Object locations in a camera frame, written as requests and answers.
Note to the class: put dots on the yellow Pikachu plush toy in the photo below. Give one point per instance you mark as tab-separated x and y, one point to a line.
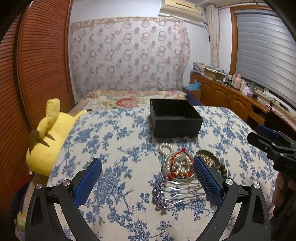
48	138

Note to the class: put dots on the black jewelry box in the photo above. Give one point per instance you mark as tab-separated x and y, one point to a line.
173	118

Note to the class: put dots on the pink tissue box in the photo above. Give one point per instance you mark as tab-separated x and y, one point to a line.
247	92

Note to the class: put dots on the circle patterned sheer curtain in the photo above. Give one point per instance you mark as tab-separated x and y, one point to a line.
141	54

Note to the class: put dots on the wooden sideboard cabinet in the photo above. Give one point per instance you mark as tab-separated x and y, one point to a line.
253	111

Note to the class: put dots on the cream side curtain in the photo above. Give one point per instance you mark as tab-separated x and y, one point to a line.
214	33

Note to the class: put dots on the white wall air conditioner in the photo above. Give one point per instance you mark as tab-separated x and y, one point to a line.
182	9

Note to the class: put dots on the small round metal tin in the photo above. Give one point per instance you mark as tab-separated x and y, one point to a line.
209	158

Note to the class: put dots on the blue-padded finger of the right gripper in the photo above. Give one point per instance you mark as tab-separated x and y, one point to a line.
266	132

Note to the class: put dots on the pink floral bedspread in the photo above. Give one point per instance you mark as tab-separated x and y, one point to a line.
110	99

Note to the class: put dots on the cardboard box on cabinet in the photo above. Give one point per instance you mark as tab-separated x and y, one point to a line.
213	74

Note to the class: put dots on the grey window roller blind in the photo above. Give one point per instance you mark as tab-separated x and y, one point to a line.
266	52

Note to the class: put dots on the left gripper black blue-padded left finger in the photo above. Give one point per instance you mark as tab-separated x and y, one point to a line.
42	222

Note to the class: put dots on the blue floral white blanket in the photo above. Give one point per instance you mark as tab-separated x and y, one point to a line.
120	205

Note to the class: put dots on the pink thermos jug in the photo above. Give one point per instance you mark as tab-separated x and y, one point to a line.
236	78

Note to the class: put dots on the person's hand on gripper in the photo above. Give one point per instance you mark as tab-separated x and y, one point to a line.
278	196

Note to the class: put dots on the blue bag by bed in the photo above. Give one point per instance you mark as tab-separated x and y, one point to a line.
193	86

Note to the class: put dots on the wooden louvered wardrobe door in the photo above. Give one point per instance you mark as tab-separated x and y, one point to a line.
34	68

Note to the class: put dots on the purple crystal hair comb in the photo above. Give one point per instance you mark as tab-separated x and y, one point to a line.
168	194

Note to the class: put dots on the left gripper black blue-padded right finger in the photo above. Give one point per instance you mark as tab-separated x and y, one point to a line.
252	222

